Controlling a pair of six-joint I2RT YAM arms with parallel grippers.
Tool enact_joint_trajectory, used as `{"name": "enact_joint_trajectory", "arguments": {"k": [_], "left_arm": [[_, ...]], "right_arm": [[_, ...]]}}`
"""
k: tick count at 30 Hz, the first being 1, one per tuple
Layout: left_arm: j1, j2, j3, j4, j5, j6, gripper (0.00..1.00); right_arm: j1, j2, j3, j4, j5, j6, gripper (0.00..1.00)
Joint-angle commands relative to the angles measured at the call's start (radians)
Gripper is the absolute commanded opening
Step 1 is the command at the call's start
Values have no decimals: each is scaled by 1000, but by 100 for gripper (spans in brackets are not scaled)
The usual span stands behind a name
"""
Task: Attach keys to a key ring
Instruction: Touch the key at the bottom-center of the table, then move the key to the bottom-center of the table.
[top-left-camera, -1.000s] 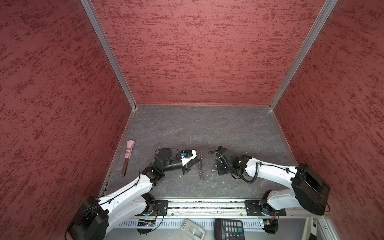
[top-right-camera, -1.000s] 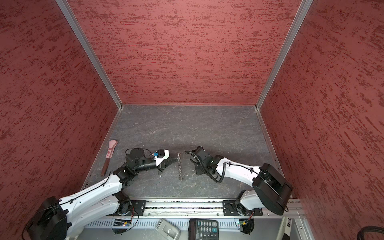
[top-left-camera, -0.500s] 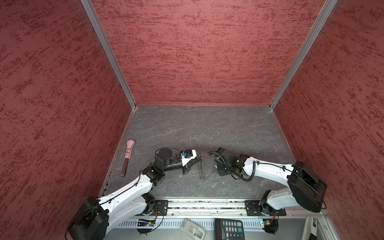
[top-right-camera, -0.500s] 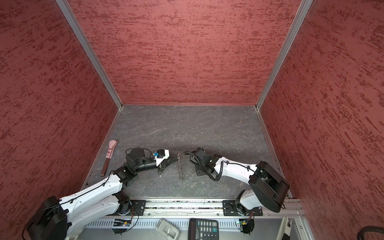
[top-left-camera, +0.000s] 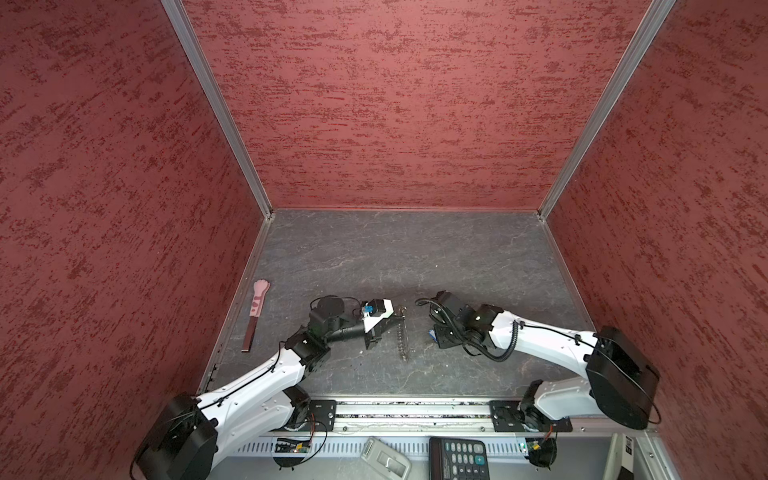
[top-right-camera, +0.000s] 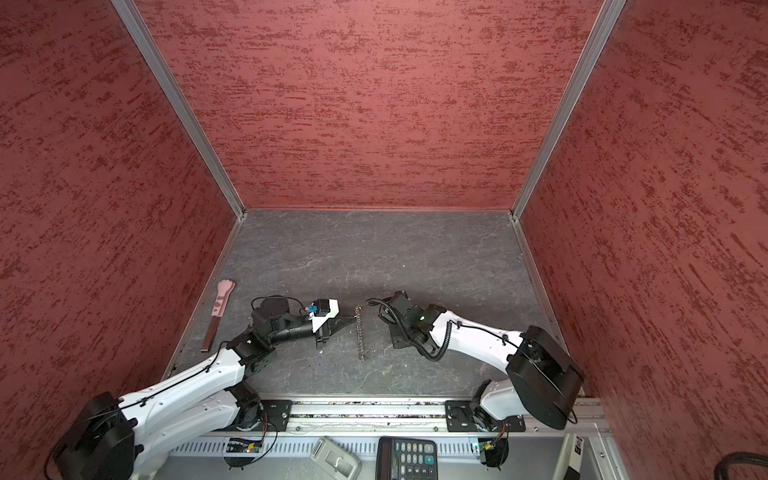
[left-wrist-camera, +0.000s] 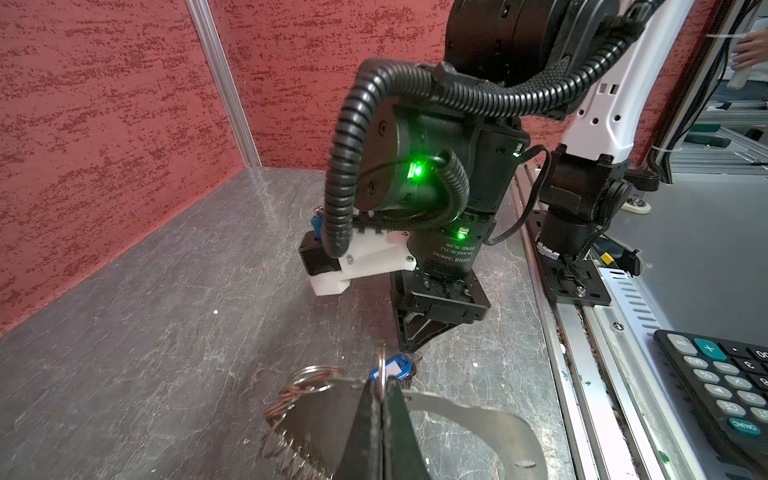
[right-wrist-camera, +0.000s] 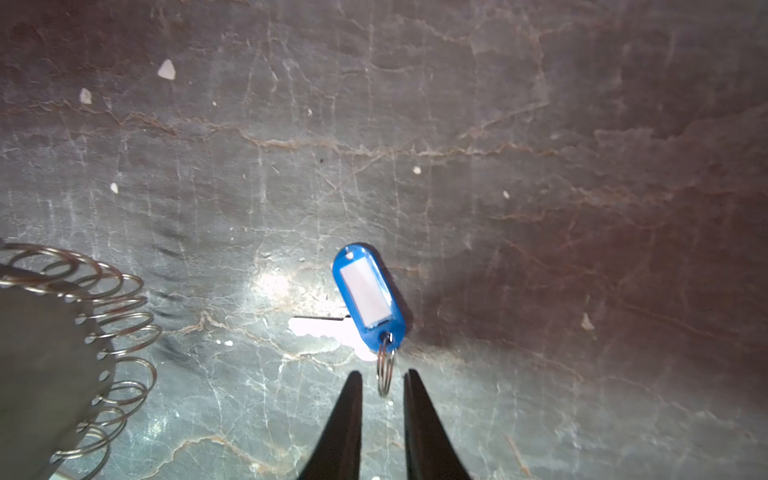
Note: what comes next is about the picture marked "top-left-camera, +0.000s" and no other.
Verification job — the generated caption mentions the pink paw back scratcher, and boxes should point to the pink paw back scratcher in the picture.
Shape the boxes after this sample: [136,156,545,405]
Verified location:
[241,279,271,353]

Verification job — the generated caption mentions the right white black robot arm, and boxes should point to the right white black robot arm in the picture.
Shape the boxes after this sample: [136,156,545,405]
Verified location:
[416,291,661,432]

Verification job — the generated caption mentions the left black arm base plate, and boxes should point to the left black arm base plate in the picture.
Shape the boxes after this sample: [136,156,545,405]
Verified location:
[284,399,338,432]

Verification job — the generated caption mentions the white box with label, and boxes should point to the white box with label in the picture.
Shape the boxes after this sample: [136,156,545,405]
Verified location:
[602,433,634,480]

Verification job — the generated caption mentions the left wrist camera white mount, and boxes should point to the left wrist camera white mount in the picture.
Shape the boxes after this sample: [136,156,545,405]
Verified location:
[361,299,394,333]

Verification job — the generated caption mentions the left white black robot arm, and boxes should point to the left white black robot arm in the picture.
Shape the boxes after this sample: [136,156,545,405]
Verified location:
[129,295,405,479]

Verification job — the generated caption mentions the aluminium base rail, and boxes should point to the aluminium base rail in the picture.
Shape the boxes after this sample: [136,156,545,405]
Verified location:
[314,396,632,437]

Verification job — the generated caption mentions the black desk calculator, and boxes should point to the black desk calculator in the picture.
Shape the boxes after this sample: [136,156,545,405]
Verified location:
[428,437,490,480]

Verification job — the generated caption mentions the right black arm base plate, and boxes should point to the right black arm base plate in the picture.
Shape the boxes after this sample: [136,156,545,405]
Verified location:
[489,400,573,433]

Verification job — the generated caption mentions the grey plastic device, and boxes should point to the grey plastic device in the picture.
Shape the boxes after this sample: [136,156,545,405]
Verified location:
[360,437,412,480]

